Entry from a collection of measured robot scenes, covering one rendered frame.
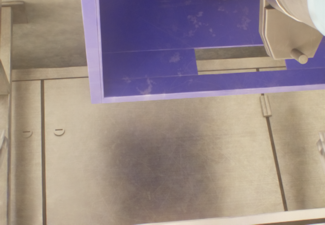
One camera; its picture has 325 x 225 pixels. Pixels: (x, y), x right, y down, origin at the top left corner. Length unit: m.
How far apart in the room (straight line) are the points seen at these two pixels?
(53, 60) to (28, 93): 0.22
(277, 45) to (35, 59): 0.99
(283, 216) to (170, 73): 0.29
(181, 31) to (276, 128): 0.58
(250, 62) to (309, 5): 0.94
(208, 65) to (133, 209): 0.39
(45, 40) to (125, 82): 0.70
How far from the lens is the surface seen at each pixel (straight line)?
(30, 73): 1.28
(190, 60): 0.71
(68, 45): 1.39
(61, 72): 1.27
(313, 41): 0.55
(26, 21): 1.29
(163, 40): 0.72
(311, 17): 0.39
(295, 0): 0.42
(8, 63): 1.16
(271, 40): 0.53
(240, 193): 1.19
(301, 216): 0.86
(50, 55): 1.43
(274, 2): 0.48
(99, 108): 1.22
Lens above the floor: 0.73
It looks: 25 degrees down
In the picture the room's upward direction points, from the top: 173 degrees clockwise
